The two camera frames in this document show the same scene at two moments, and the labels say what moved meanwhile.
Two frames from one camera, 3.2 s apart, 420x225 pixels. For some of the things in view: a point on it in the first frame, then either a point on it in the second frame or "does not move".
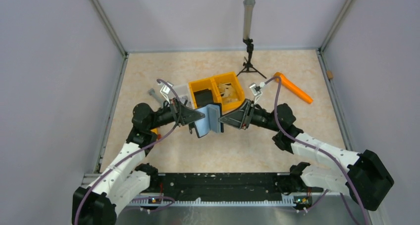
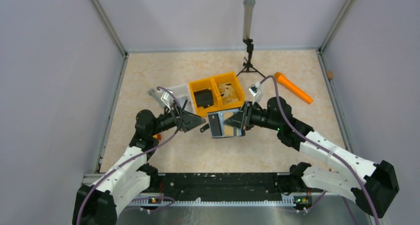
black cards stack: [204, 97] does not move
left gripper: [188, 115] → [190, 121]
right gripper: [241, 118] does not move
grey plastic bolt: [151, 91] does not move
